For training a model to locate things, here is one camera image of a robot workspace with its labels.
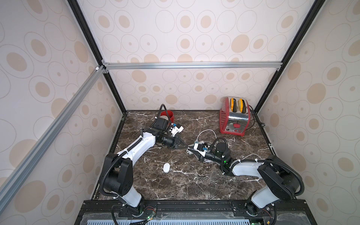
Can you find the red silver toaster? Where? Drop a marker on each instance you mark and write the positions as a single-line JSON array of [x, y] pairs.
[[235, 116]]

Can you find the black frame post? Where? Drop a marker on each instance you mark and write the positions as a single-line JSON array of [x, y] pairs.
[[86, 31], [304, 28]]

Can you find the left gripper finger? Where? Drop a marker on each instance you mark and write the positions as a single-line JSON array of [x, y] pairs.
[[179, 146], [178, 140]]

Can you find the red metal bucket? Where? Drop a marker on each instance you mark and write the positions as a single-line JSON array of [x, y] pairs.
[[168, 115]]

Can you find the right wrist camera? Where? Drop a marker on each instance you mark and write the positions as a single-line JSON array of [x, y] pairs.
[[202, 148]]

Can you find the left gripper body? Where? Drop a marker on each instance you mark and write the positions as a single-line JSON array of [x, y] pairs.
[[168, 140]]

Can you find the black right frame post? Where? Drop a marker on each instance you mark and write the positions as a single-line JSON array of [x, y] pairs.
[[304, 28]]

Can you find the white earbud case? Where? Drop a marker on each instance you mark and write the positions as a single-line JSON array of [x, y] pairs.
[[166, 168]]

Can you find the left diagonal aluminium rail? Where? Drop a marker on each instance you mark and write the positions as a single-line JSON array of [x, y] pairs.
[[27, 165]]

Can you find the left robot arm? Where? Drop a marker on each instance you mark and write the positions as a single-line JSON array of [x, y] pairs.
[[116, 179]]

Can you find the horizontal aluminium rail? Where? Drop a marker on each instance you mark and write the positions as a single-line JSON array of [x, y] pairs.
[[193, 65]]

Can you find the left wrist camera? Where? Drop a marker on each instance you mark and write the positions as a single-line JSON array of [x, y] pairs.
[[176, 128]]

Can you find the black left frame post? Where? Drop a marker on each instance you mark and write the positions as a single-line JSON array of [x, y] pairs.
[[86, 31]]

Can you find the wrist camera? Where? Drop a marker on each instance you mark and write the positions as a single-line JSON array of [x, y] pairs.
[[202, 148], [176, 128]]

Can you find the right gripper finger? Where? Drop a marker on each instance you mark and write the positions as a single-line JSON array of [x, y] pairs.
[[202, 159], [191, 148]]

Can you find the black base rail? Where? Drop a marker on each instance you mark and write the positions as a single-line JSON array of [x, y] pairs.
[[194, 212]]

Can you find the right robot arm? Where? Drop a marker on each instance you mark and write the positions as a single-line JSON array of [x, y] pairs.
[[281, 181]]

